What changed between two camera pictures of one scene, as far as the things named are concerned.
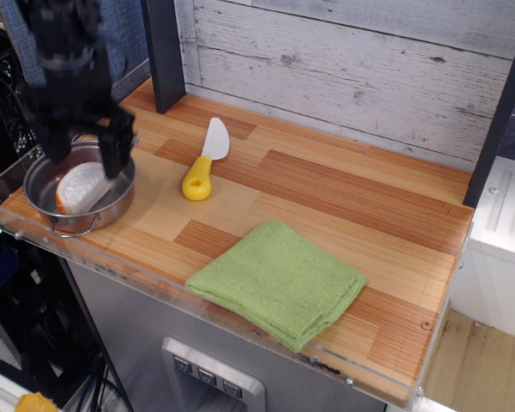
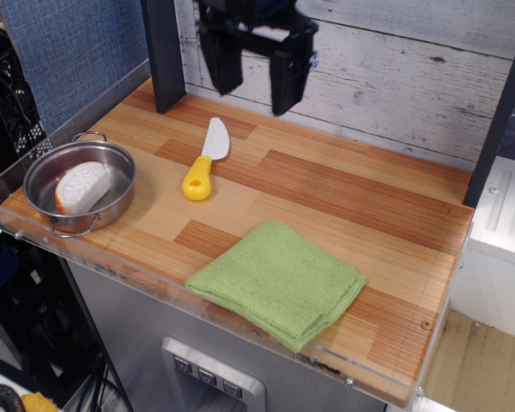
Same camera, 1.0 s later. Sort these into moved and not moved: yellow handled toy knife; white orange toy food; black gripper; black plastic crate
Moved: black gripper
Not moved: black plastic crate; white orange toy food; yellow handled toy knife
